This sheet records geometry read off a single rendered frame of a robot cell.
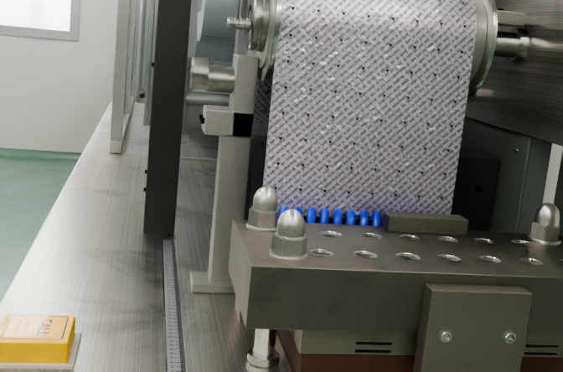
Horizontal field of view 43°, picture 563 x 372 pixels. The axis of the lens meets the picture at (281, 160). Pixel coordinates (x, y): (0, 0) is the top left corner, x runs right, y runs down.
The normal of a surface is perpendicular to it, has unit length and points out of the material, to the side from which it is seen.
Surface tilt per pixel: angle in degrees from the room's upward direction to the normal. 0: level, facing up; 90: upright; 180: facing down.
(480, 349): 90
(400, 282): 90
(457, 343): 90
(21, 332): 0
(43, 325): 0
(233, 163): 90
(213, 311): 0
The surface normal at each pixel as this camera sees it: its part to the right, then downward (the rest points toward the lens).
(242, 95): 0.17, 0.18
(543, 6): -0.98, -0.07
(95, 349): 0.10, -0.98
